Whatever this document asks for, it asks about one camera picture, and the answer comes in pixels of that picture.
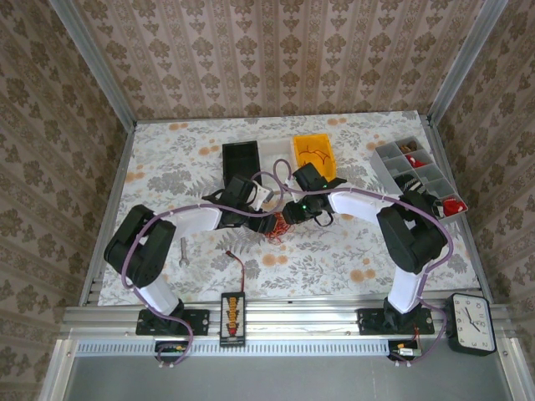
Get yellow plastic bin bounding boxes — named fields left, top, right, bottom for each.
left=292, top=133, right=338, bottom=181

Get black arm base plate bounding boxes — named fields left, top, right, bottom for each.
left=135, top=308, right=211, bottom=336
left=357, top=307, right=436, bottom=336

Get red black lead wire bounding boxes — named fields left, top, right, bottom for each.
left=225, top=250, right=248, bottom=294

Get black controller box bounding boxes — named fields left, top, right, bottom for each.
left=387, top=339, right=424, bottom=361

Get grey compartment organizer box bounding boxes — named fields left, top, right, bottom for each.
left=372, top=135, right=469, bottom=223

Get wide aluminium base rail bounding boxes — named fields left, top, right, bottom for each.
left=61, top=303, right=510, bottom=340

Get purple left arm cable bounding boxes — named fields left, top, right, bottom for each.
left=120, top=170, right=293, bottom=371

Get slotted grey cable tray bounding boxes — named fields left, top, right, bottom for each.
left=74, top=338, right=420, bottom=358

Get black white striped parts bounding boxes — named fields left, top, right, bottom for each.
left=394, top=175, right=424, bottom=194

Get aluminium frame post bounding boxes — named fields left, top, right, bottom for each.
left=426, top=0, right=509, bottom=123
left=47, top=0, right=138, bottom=127

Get thin orange cable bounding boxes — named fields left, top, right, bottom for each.
left=265, top=211, right=297, bottom=247

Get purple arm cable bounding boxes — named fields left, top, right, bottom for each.
left=250, top=158, right=456, bottom=369
left=120, top=170, right=293, bottom=371

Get floral patterned table cloth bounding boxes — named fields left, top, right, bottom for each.
left=97, top=109, right=482, bottom=307

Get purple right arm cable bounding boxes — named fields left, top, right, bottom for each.
left=250, top=158, right=456, bottom=369

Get white plastic bin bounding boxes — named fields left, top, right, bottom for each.
left=257, top=137, right=301, bottom=201

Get black square clock white face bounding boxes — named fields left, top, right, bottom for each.
left=443, top=292, right=498, bottom=358

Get black charging board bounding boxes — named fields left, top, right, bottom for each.
left=219, top=292, right=247, bottom=348

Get black plastic bin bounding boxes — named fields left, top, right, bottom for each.
left=222, top=140, right=264, bottom=190

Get red small part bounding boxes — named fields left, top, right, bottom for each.
left=440, top=197, right=468, bottom=216

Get dark red cable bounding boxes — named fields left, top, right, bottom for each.
left=300, top=143, right=333, bottom=166

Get aluminium table edge rail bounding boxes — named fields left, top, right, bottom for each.
left=419, top=111, right=495, bottom=294
left=78, top=119, right=138, bottom=307

